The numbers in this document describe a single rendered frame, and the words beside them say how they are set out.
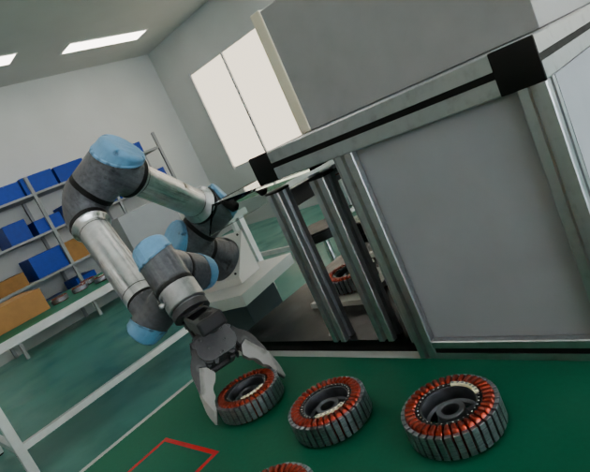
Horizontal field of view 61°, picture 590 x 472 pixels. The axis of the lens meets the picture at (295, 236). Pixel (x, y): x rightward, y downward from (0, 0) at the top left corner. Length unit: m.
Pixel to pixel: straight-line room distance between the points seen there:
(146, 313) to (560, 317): 0.75
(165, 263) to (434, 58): 0.56
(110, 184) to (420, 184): 0.82
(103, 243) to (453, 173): 0.82
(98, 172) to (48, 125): 6.91
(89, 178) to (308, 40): 0.67
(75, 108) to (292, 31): 7.65
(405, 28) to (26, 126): 7.52
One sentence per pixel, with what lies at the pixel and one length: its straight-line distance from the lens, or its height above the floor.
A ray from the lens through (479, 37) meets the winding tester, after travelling 0.69.
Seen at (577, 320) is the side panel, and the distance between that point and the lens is 0.68.
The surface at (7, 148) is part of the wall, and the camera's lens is 7.90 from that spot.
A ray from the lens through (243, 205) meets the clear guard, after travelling 1.07.
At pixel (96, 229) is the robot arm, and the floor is 1.11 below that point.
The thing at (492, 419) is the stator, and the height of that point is 0.78.
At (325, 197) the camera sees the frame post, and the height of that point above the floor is 1.02.
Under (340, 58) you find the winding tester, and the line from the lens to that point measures 0.79.
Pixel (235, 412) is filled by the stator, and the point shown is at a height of 0.78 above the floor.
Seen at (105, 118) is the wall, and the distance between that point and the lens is 8.53.
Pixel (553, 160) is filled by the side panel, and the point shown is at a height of 0.99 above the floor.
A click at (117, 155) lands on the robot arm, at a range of 1.25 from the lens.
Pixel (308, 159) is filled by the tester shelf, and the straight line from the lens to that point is 0.72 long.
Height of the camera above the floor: 1.13
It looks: 11 degrees down
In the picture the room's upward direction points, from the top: 25 degrees counter-clockwise
